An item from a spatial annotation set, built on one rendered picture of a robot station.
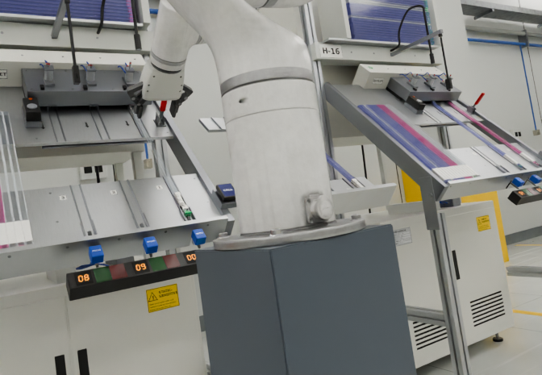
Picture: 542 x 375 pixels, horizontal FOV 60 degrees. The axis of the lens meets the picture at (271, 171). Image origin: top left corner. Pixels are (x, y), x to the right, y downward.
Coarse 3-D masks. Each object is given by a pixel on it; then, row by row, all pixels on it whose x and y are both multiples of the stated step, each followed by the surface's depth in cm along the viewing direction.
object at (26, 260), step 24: (216, 216) 110; (72, 240) 93; (96, 240) 96; (120, 240) 99; (168, 240) 105; (192, 240) 111; (0, 264) 88; (24, 264) 91; (48, 264) 93; (72, 264) 96
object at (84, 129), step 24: (0, 96) 130; (48, 120) 127; (72, 120) 130; (96, 120) 133; (120, 120) 136; (144, 120) 139; (24, 144) 117; (48, 144) 120; (72, 144) 128; (96, 144) 131
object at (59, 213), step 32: (32, 192) 104; (64, 192) 107; (96, 192) 109; (128, 192) 112; (160, 192) 115; (192, 192) 118; (32, 224) 97; (64, 224) 99; (96, 224) 101; (128, 224) 104; (160, 224) 106
